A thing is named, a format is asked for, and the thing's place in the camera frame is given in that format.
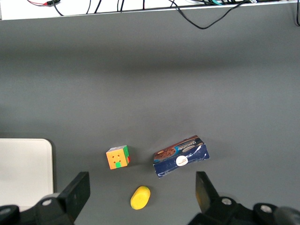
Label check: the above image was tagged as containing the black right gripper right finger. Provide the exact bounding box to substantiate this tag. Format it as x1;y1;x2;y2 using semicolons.
187;171;300;225

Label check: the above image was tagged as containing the red thin cable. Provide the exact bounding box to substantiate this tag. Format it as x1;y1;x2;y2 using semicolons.
26;0;53;7

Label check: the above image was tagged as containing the beige plastic tray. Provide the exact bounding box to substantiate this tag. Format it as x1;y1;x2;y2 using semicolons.
0;138;54;207

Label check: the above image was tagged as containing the black looped cable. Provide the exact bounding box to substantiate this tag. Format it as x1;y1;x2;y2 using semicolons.
168;0;250;30

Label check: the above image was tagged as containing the grey table mat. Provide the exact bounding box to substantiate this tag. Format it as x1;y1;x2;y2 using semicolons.
0;1;300;225

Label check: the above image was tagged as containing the blue chocolate cookie box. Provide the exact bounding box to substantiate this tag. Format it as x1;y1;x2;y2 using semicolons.
153;135;210;179

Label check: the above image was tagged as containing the yellow lemon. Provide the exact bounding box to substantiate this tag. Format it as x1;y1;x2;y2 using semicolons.
130;186;151;211

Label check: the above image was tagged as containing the orange puzzle cube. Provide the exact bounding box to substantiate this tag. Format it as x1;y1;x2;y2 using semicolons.
105;144;131;171

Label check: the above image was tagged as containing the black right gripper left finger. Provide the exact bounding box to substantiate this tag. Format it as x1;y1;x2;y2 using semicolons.
0;171;91;225

